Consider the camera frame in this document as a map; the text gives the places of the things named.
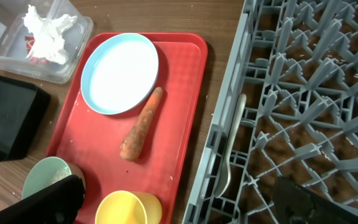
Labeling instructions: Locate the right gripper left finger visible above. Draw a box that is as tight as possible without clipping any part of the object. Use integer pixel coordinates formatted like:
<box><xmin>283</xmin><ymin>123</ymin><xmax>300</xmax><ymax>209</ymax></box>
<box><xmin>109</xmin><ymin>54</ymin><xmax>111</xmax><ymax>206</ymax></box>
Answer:
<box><xmin>0</xmin><ymin>175</ymin><xmax>85</xmax><ymax>224</ymax></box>

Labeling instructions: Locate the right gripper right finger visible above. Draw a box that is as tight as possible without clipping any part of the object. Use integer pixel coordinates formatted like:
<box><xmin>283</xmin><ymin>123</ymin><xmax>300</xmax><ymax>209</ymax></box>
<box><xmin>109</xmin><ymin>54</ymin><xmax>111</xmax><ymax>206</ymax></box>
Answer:
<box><xmin>272</xmin><ymin>177</ymin><xmax>358</xmax><ymax>224</ymax></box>

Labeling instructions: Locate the light green bowl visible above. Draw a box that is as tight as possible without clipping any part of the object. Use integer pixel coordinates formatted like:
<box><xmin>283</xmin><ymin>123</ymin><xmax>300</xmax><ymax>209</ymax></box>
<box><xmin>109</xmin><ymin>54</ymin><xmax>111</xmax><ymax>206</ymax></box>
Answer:
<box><xmin>22</xmin><ymin>156</ymin><xmax>86</xmax><ymax>199</ymax></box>

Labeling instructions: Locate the orange carrot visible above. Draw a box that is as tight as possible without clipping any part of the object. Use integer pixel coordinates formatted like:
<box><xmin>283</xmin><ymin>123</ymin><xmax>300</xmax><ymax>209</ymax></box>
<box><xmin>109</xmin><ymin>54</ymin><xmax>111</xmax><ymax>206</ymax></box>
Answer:
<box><xmin>119</xmin><ymin>87</ymin><xmax>163</xmax><ymax>161</ymax></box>

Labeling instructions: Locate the white napkin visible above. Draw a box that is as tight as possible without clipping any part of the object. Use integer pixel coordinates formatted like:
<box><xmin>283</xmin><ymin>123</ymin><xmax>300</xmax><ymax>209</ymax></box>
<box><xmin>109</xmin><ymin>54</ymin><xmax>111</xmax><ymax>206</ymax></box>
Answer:
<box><xmin>23</xmin><ymin>5</ymin><xmax>78</xmax><ymax>65</ymax></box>

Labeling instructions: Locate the red snack wrapper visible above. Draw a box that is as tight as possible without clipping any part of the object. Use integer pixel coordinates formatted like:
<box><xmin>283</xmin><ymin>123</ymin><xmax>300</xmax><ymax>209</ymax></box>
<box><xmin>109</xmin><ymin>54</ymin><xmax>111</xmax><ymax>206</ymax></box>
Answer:
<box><xmin>25</xmin><ymin>37</ymin><xmax>49</xmax><ymax>65</ymax></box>

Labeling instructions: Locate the beige spoon in rack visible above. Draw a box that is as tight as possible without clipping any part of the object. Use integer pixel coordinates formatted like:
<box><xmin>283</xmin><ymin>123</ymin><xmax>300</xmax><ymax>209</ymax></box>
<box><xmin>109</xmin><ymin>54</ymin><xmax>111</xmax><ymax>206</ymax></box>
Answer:
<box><xmin>215</xmin><ymin>94</ymin><xmax>247</xmax><ymax>197</ymax></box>

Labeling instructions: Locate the black waste tray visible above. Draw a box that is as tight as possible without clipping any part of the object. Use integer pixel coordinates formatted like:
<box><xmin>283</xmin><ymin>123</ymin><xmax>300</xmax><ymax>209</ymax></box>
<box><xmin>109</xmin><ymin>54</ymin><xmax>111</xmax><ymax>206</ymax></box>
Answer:
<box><xmin>0</xmin><ymin>76</ymin><xmax>51</xmax><ymax>162</ymax></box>

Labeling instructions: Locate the grey dishwasher rack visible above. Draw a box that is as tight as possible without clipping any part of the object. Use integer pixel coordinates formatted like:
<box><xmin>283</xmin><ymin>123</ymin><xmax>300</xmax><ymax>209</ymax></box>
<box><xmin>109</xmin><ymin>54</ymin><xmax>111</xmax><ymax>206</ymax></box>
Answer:
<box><xmin>183</xmin><ymin>1</ymin><xmax>358</xmax><ymax>223</ymax></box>

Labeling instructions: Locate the yellow plastic cup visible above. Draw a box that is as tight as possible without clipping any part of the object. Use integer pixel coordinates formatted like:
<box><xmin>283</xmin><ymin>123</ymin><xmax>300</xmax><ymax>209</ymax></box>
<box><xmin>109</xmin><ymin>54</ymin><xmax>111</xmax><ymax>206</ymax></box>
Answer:
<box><xmin>94</xmin><ymin>190</ymin><xmax>162</xmax><ymax>224</ymax></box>

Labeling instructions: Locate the red serving tray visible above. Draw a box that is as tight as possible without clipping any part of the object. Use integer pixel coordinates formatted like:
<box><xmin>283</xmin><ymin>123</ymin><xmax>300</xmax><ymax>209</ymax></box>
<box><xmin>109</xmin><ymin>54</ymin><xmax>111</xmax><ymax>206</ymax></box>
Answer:
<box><xmin>46</xmin><ymin>32</ymin><xmax>208</xmax><ymax>223</ymax></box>

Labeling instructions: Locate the light blue plate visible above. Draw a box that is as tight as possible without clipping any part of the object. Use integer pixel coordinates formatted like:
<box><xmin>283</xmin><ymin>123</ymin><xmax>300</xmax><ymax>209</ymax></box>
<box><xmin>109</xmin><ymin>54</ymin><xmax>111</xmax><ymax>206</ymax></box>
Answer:
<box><xmin>81</xmin><ymin>33</ymin><xmax>159</xmax><ymax>115</ymax></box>

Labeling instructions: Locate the clear plastic bin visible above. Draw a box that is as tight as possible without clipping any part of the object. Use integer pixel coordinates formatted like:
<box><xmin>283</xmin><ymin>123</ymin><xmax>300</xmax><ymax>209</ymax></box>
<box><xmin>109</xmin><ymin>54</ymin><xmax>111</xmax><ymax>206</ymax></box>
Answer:
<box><xmin>0</xmin><ymin>0</ymin><xmax>93</xmax><ymax>84</ymax></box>

